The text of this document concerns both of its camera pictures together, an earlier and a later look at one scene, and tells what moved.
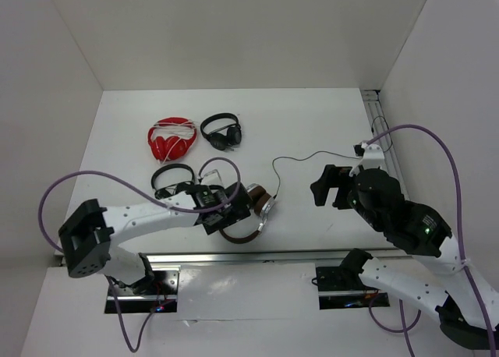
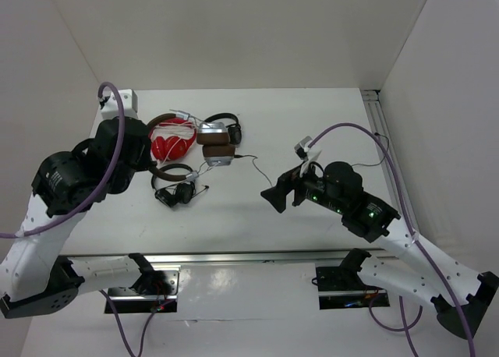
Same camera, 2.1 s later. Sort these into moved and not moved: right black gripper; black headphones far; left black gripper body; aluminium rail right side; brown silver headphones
Moved: left black gripper body; right black gripper; brown silver headphones
Not moved: black headphones far; aluminium rail right side
